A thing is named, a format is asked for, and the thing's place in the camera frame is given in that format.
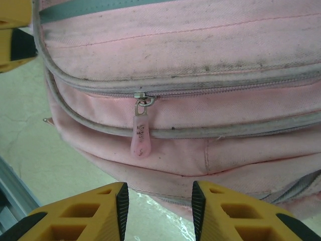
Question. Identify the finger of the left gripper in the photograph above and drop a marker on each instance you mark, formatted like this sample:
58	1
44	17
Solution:
15	11
15	47

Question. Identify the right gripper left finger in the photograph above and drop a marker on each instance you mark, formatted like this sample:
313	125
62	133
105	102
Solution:
87	221

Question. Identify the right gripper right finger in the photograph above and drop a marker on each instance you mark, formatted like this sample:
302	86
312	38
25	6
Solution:
238	221

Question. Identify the pink school backpack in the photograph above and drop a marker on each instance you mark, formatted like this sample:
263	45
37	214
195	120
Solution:
175	50

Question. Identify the aluminium table rail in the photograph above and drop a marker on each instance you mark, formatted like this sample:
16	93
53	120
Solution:
10	190

